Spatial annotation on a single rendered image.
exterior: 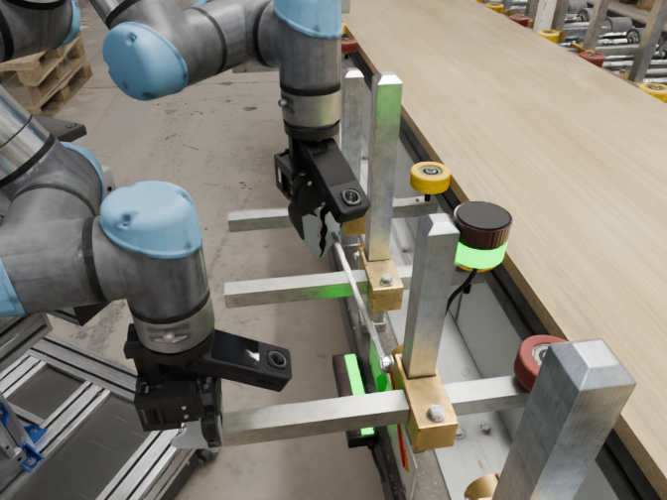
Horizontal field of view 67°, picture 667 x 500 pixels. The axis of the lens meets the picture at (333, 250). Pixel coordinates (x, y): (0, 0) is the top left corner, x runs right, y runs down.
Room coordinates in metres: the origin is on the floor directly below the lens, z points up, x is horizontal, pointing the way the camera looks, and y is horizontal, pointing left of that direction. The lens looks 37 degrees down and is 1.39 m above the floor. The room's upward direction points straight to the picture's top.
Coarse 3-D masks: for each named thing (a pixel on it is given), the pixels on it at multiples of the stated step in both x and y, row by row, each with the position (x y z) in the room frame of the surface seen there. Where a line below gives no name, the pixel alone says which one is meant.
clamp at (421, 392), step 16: (400, 352) 0.47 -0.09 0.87; (400, 368) 0.44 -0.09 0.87; (400, 384) 0.43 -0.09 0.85; (416, 384) 0.41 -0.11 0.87; (432, 384) 0.41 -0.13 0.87; (416, 400) 0.39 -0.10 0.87; (432, 400) 0.39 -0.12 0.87; (448, 400) 0.39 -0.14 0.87; (416, 416) 0.37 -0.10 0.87; (448, 416) 0.37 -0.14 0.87; (416, 432) 0.35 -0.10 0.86; (432, 432) 0.35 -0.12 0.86; (448, 432) 0.35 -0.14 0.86; (416, 448) 0.35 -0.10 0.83; (432, 448) 0.35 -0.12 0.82
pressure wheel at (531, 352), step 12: (540, 336) 0.46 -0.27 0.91; (552, 336) 0.46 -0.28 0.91; (528, 348) 0.44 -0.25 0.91; (540, 348) 0.44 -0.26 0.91; (516, 360) 0.43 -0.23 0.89; (528, 360) 0.42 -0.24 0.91; (540, 360) 0.42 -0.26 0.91; (516, 372) 0.42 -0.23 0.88; (528, 372) 0.41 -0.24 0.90; (528, 384) 0.40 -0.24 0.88
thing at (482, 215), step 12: (468, 204) 0.47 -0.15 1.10; (480, 204) 0.47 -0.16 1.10; (492, 204) 0.47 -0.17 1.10; (468, 216) 0.44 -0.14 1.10; (480, 216) 0.44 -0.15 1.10; (492, 216) 0.44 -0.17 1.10; (504, 216) 0.44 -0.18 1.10; (480, 228) 0.42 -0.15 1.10; (492, 228) 0.42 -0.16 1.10; (456, 264) 0.43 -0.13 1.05; (468, 276) 0.45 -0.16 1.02
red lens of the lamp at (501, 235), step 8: (456, 208) 0.46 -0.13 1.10; (504, 208) 0.46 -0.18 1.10; (456, 216) 0.45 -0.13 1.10; (456, 224) 0.44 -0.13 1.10; (464, 224) 0.43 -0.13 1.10; (464, 232) 0.43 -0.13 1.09; (472, 232) 0.42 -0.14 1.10; (480, 232) 0.42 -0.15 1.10; (488, 232) 0.42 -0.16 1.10; (496, 232) 0.42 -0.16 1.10; (504, 232) 0.42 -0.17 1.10; (464, 240) 0.43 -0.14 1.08; (472, 240) 0.42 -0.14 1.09; (480, 240) 0.42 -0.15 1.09; (488, 240) 0.42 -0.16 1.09; (496, 240) 0.42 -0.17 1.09; (504, 240) 0.43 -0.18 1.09; (480, 248) 0.42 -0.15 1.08; (488, 248) 0.42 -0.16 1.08
